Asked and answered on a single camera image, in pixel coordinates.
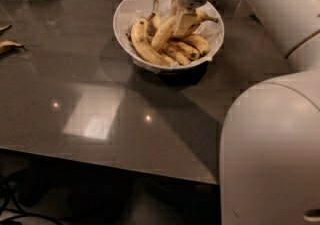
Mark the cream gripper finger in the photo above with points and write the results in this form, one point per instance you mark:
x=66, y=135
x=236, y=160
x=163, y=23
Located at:
x=185, y=18
x=173, y=8

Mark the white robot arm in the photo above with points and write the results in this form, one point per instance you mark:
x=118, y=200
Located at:
x=269, y=158

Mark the banana with upright stem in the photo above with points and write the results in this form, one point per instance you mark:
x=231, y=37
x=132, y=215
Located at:
x=155, y=21

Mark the white paper lining in bowl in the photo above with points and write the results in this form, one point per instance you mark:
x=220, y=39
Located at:
x=155, y=46

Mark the white bowl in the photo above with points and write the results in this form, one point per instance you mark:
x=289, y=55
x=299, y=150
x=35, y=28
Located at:
x=129, y=11

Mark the middle spotted yellow banana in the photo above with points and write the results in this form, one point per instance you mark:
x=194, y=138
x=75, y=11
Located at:
x=189, y=51

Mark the front small yellow banana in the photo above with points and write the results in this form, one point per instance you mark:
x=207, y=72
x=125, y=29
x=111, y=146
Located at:
x=167, y=56

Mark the left curved yellow banana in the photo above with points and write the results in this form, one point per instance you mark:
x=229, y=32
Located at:
x=143, y=47

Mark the green banana tip at edge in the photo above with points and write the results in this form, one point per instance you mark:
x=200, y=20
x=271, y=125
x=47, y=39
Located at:
x=4, y=29

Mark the banana peel on table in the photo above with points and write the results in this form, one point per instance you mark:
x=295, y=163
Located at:
x=8, y=45

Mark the white folded card stand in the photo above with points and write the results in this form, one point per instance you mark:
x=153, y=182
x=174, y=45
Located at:
x=243, y=9

